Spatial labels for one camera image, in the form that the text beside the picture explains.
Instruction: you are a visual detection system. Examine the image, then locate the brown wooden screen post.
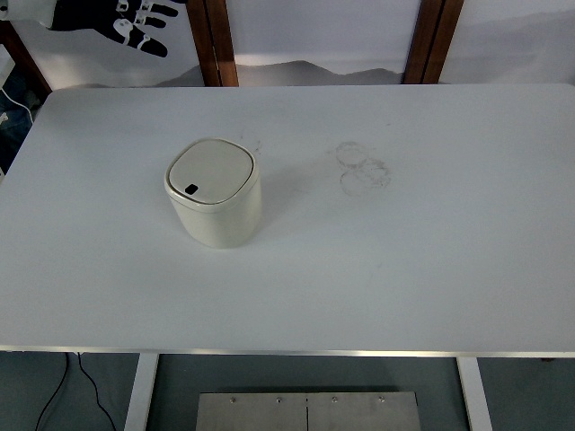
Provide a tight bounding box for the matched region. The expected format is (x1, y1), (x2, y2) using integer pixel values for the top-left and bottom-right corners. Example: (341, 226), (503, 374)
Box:
(185, 0), (223, 88)
(206, 0), (240, 88)
(0, 21), (53, 94)
(402, 0), (447, 85)
(421, 0), (465, 85)

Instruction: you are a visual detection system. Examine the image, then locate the grey metal plate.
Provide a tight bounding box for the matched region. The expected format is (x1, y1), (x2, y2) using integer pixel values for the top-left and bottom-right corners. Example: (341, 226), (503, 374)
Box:
(193, 391), (422, 431)

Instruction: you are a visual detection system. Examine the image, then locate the cream plastic trash bin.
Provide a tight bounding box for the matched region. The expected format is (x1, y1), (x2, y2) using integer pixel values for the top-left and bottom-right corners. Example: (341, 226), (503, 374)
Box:
(164, 137), (262, 249)

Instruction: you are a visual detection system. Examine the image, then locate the mountain print screen panel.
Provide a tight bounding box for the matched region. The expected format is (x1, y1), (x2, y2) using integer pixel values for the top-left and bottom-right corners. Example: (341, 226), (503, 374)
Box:
(442, 0), (575, 86)
(225, 0), (422, 87)
(0, 0), (208, 89)

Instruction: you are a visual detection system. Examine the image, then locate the black floor cable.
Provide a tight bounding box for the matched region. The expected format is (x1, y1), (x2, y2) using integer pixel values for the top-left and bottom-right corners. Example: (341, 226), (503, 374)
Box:
(76, 353), (116, 431)
(34, 353), (72, 431)

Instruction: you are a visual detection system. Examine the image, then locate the white table leg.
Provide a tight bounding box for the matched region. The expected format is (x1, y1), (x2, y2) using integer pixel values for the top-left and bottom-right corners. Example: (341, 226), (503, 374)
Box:
(123, 354), (159, 431)
(456, 357), (494, 431)

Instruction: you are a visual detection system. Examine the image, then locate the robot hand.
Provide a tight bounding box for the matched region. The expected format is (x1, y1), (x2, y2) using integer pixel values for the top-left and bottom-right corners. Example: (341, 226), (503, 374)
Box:
(0, 0), (180, 58)

